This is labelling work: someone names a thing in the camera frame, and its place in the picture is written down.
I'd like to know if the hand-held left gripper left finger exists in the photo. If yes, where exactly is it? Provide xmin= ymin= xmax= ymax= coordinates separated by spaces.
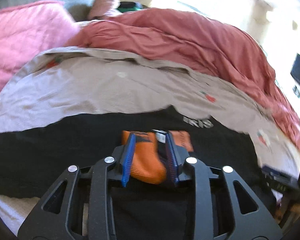
xmin=17 ymin=133 xmax=137 ymax=240

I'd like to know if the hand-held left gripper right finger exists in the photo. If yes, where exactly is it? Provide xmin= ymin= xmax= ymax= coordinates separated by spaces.
xmin=165 ymin=131 xmax=283 ymax=240

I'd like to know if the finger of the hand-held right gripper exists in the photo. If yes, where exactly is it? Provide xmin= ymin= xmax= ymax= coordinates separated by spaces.
xmin=261 ymin=164 xmax=300 ymax=193

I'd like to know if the black sweatshirt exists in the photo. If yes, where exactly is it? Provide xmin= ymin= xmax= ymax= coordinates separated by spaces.
xmin=0 ymin=105 xmax=278 ymax=240

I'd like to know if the beige printed blanket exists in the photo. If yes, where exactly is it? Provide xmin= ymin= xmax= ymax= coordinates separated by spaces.
xmin=0 ymin=46 xmax=300 ymax=165

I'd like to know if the salmon red duvet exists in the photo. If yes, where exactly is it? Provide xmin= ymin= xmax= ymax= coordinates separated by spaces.
xmin=65 ymin=7 xmax=300 ymax=153

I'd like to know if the patterned bed sheet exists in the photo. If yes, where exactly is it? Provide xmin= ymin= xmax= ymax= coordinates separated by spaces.
xmin=0 ymin=192 xmax=40 ymax=235

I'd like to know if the dark green bag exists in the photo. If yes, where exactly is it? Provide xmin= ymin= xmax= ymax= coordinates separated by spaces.
xmin=117 ymin=1 xmax=143 ymax=13

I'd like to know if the small pink cushion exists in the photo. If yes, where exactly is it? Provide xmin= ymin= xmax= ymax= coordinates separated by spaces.
xmin=87 ymin=0 xmax=120 ymax=20

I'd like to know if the pink quilted pillow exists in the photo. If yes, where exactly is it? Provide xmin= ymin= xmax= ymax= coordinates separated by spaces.
xmin=0 ymin=0 xmax=80 ymax=105

